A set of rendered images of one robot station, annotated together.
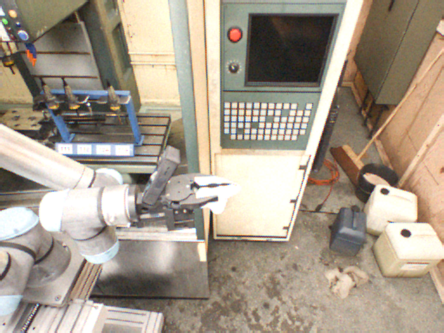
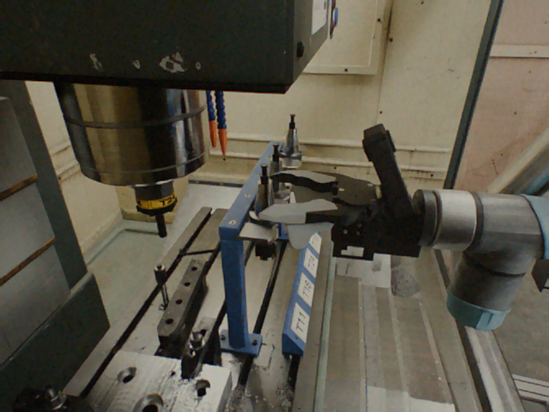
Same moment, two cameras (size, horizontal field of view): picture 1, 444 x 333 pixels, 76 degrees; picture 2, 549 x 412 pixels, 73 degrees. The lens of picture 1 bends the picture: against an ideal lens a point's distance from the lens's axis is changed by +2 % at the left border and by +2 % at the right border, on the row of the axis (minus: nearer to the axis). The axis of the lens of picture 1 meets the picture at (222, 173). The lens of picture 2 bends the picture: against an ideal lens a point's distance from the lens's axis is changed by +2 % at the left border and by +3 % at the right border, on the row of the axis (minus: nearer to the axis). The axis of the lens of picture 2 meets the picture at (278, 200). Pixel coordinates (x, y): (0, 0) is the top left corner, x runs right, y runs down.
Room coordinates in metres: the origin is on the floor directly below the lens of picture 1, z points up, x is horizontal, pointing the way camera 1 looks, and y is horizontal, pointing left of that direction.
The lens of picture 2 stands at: (1.20, 1.51, 1.60)
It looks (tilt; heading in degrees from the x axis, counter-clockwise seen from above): 29 degrees down; 279
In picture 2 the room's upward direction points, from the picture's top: straight up
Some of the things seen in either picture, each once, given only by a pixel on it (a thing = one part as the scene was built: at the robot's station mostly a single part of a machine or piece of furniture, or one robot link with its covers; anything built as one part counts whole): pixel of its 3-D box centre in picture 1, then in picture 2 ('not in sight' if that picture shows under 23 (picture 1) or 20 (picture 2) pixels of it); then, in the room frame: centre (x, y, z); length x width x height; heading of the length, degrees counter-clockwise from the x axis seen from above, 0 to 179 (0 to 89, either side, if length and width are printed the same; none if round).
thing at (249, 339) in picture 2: (57, 119); (235, 294); (1.39, 0.95, 1.05); 0.10 x 0.05 x 0.30; 178
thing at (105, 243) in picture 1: (97, 231); not in sight; (0.35, 0.27, 1.46); 0.11 x 0.08 x 0.11; 8
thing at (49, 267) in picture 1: (37, 255); not in sight; (0.43, 0.55, 1.21); 0.15 x 0.15 x 0.10
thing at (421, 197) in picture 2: not in sight; (377, 217); (1.14, 1.09, 1.35); 0.12 x 0.08 x 0.09; 3
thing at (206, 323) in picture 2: (50, 124); (200, 353); (1.44, 1.05, 0.97); 0.13 x 0.03 x 0.15; 88
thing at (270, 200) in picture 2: (46, 90); (265, 197); (1.33, 0.90, 1.26); 0.04 x 0.04 x 0.07
